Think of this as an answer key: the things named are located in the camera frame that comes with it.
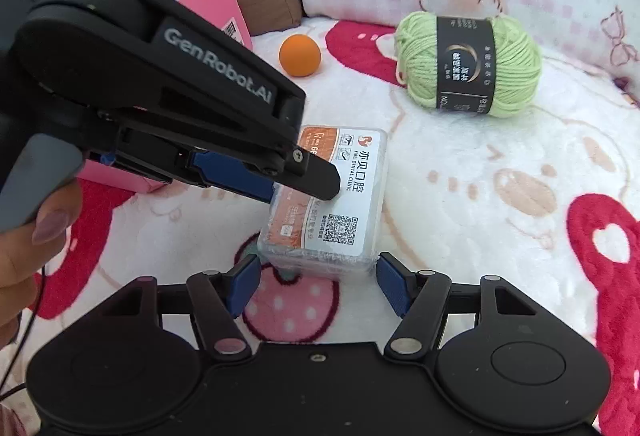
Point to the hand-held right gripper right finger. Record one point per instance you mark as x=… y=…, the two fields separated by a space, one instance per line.
x=395 y=286

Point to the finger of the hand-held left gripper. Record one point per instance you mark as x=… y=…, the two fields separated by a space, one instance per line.
x=315 y=181
x=230 y=176

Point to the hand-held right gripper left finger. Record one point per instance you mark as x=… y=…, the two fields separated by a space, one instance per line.
x=242 y=286

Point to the clear box with orange label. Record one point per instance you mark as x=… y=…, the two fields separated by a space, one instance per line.
x=350 y=196

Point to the orange makeup sponge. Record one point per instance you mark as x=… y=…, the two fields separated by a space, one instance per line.
x=300 y=55

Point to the pink cardboard box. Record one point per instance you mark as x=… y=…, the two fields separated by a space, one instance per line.
x=220 y=0

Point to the green yarn ball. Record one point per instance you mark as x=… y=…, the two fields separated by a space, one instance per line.
x=420 y=65

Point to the person's left hand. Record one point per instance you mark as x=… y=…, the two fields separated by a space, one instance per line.
x=25 y=261

